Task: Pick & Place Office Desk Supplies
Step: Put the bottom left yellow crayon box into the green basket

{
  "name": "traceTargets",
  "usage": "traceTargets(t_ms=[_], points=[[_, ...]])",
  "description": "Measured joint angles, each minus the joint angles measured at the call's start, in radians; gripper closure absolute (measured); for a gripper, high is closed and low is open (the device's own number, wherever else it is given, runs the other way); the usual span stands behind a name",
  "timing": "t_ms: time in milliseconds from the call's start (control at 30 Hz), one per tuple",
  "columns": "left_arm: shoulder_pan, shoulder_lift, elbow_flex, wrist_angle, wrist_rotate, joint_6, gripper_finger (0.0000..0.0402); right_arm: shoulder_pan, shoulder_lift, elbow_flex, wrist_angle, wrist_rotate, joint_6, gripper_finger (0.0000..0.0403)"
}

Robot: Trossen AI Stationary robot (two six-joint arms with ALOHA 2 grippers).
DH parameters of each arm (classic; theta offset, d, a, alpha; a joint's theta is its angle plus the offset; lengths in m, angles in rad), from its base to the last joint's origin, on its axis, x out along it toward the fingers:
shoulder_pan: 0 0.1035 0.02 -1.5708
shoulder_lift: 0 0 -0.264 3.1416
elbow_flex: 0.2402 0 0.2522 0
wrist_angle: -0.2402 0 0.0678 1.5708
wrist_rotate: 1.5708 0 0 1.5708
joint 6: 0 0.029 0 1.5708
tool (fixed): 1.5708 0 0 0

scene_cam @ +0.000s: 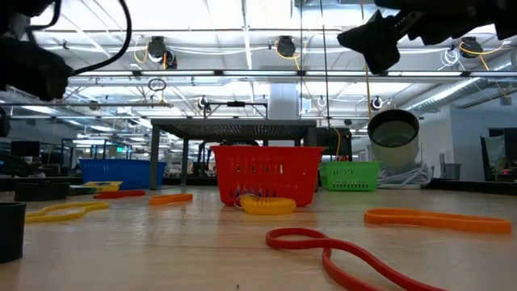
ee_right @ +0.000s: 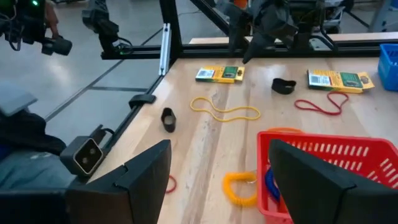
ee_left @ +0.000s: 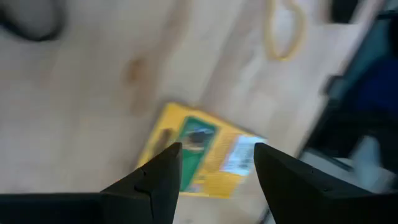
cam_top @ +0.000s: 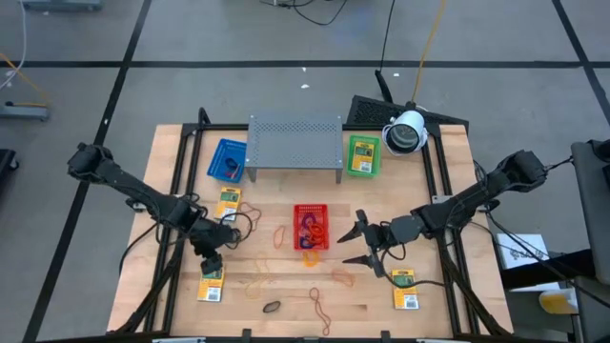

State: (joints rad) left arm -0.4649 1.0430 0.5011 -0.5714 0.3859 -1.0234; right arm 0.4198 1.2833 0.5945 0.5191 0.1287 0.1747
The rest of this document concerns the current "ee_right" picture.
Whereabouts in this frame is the thin red rubber band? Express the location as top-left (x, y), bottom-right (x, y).
top-left (294, 91), bottom-right (350, 116)

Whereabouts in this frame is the blue coil wristband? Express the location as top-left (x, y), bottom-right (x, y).
top-left (264, 167), bottom-right (282, 203)

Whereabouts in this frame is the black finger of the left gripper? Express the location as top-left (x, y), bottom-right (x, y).
top-left (241, 30), bottom-right (274, 65)

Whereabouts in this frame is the yellow carded package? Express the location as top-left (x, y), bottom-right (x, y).
top-left (307, 68), bottom-right (376, 95)
top-left (195, 65), bottom-right (246, 84)

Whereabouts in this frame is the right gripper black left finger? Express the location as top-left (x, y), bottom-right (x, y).
top-left (0, 139), bottom-right (173, 224)

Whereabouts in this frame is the red plastic basket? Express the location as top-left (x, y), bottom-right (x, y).
top-left (256, 130), bottom-right (398, 224)

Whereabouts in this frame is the yellow coil wristband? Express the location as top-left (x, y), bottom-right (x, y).
top-left (221, 172), bottom-right (259, 207)

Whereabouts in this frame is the black table-level camera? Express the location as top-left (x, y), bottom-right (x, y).
top-left (59, 124), bottom-right (104, 179)

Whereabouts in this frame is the yellow rubber band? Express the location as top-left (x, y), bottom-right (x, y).
top-left (190, 96), bottom-right (262, 123)

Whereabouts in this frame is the black wide band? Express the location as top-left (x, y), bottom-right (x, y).
top-left (271, 77), bottom-right (297, 95)
top-left (160, 107), bottom-right (177, 134)

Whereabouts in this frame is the long red rubber band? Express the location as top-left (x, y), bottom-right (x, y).
top-left (164, 174), bottom-right (178, 194)

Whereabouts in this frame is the person's hand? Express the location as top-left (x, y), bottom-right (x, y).
top-left (44, 1), bottom-right (60, 37)

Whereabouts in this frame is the black edge bracket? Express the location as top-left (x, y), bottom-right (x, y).
top-left (127, 93), bottom-right (157, 110)

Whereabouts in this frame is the blue plastic basket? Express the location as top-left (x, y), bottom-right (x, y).
top-left (377, 43), bottom-right (398, 92)

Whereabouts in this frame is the silver aluminium bar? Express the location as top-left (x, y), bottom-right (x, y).
top-left (157, 22), bottom-right (172, 77)

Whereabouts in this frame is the person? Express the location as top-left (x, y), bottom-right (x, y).
top-left (0, 108), bottom-right (77, 191)

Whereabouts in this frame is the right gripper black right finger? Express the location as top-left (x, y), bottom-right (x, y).
top-left (268, 138), bottom-right (398, 224)

